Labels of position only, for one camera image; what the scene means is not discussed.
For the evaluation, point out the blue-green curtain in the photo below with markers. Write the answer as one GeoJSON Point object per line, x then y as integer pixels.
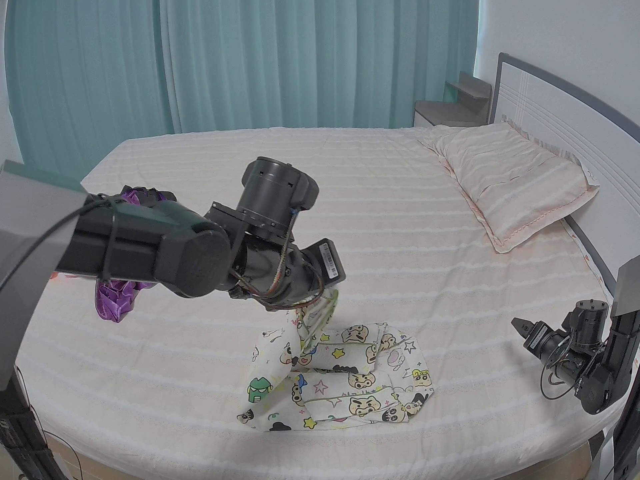
{"type": "Point", "coordinates": [250, 43]}

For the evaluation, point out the grey bedside table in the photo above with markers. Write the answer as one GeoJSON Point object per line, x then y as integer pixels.
{"type": "Point", "coordinates": [450, 110]}

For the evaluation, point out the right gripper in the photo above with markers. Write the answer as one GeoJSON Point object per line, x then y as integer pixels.
{"type": "Point", "coordinates": [545, 340]}

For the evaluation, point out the white printed pyjama top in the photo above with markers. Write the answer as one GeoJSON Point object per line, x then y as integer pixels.
{"type": "Point", "coordinates": [360, 383]}

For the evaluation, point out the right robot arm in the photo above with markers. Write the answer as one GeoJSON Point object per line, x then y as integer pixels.
{"type": "Point", "coordinates": [600, 368]}

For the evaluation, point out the pink striped pillow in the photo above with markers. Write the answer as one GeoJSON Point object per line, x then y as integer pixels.
{"type": "Point", "coordinates": [515, 188]}

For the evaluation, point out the bed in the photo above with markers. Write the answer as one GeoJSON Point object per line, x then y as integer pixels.
{"type": "Point", "coordinates": [400, 243]}

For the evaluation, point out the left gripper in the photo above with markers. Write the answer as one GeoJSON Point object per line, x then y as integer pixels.
{"type": "Point", "coordinates": [300, 273]}

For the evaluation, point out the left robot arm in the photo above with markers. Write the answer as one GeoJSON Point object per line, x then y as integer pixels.
{"type": "Point", "coordinates": [125, 238]}

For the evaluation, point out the pile of clothes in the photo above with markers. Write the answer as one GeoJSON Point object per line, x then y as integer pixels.
{"type": "Point", "coordinates": [115, 303]}

